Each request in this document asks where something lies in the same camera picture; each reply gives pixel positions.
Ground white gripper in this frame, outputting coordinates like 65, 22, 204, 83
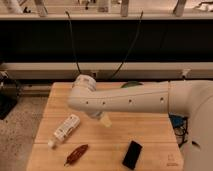
90, 112, 112, 128

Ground white plastic bottle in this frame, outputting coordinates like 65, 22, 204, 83
48, 114, 80, 148

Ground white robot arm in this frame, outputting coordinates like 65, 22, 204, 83
68, 75, 213, 171

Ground green ceramic bowl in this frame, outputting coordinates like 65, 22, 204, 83
121, 81, 143, 88

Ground black smartphone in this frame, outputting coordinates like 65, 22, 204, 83
122, 141, 142, 170

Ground brown dried chili pepper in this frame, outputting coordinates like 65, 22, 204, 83
65, 144, 88, 165

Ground blue connector box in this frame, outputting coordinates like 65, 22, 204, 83
169, 115, 184, 128

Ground dark equipment at left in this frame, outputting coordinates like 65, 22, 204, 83
0, 71, 21, 120

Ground black floor cables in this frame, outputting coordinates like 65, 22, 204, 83
173, 116, 190, 148

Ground right black cable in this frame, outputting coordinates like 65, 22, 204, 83
110, 10, 144, 80

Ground black cable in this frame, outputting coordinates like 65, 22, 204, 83
64, 9, 83, 76
110, 10, 144, 80

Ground left black cable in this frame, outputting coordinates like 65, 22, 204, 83
64, 9, 83, 76

